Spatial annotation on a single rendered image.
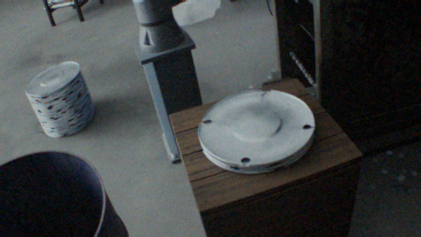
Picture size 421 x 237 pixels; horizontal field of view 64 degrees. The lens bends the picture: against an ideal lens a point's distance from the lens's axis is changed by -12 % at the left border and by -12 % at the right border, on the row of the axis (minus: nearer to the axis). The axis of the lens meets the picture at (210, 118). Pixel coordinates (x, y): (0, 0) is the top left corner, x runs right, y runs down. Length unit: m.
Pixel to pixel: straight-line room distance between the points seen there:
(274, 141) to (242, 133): 0.08
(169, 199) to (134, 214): 0.14
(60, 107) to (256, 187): 1.13
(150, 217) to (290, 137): 0.61
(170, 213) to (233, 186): 0.48
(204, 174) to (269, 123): 0.20
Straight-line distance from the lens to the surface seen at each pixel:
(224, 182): 0.85
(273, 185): 0.83
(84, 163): 0.84
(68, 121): 1.79
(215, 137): 0.93
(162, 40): 1.21
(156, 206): 1.32
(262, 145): 0.88
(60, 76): 1.81
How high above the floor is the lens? 0.97
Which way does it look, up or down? 37 degrees down
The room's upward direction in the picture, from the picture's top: 12 degrees counter-clockwise
